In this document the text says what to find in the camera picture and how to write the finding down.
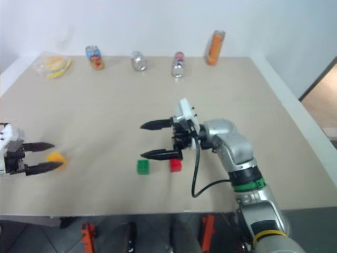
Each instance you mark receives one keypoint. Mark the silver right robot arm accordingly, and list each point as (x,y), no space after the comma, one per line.
(234,143)

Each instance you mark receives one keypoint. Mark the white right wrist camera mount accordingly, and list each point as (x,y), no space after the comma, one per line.
(185,110)

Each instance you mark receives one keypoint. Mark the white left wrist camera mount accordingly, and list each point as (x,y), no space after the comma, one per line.
(10,134)

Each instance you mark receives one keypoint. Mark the green cube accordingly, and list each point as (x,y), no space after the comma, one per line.
(143,167)

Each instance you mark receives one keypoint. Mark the plain silver can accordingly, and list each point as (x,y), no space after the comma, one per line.
(138,61)

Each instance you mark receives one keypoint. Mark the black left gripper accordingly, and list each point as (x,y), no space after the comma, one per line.
(14,160)

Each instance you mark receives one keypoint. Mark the dark door frame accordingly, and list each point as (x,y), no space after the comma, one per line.
(319,76)

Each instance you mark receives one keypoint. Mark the blue and red printed can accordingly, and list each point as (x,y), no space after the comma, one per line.
(95,58)

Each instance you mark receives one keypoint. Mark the red and white silver can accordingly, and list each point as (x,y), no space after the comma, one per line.
(178,64)

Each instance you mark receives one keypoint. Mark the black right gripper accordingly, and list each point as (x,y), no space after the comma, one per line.
(183,138)

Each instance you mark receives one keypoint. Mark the tall orange can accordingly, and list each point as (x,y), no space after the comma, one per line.
(215,48)

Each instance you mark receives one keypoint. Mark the black table bracket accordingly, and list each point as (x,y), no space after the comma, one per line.
(67,222)

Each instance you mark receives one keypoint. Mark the red cube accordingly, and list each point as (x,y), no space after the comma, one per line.
(176,166)

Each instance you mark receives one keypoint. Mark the yellow cube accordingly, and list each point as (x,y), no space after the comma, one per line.
(58,157)

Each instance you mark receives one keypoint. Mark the orange clamp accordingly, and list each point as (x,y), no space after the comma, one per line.
(88,237)
(209,232)

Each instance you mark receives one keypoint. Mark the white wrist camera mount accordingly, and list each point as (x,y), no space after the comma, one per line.
(185,110)
(10,134)

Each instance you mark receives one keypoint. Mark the burger in clear plastic bag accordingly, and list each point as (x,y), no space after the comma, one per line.
(55,64)

